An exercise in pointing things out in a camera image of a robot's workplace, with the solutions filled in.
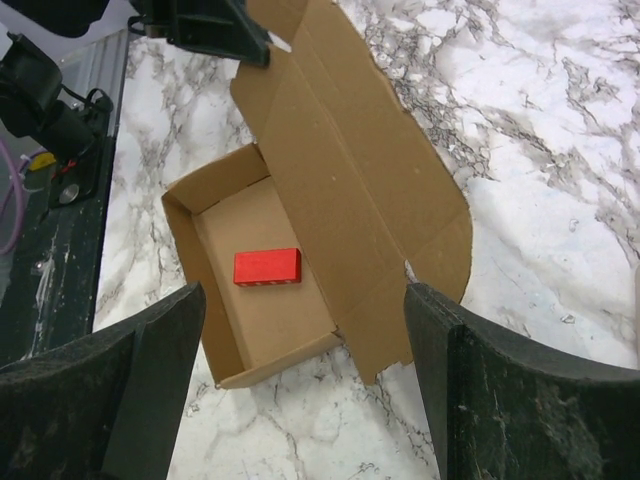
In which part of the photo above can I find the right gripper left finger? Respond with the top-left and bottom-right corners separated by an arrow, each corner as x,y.
1,283 -> 206,479

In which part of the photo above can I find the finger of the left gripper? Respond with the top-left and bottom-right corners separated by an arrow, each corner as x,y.
127,0 -> 270,67

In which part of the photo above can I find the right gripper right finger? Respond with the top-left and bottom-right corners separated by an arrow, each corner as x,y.
404,283 -> 639,479

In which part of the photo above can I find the small red block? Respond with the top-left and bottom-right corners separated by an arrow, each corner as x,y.
233,248 -> 302,287

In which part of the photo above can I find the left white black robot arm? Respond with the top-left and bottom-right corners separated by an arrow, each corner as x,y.
1,1 -> 270,160

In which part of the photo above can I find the black mounting rail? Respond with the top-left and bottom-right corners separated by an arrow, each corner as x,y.
1,31 -> 129,365

